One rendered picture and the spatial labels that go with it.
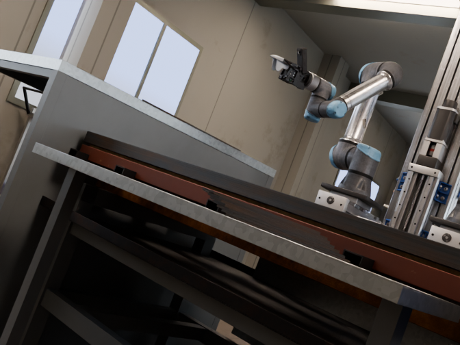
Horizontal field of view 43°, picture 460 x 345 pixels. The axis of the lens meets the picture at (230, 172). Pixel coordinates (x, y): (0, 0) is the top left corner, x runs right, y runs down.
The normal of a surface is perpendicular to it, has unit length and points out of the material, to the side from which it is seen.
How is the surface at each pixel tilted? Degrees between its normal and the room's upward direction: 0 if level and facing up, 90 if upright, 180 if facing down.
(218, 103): 90
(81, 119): 90
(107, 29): 90
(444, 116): 90
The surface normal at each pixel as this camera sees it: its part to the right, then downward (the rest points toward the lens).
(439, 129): -0.52, -0.26
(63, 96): 0.69, 0.22
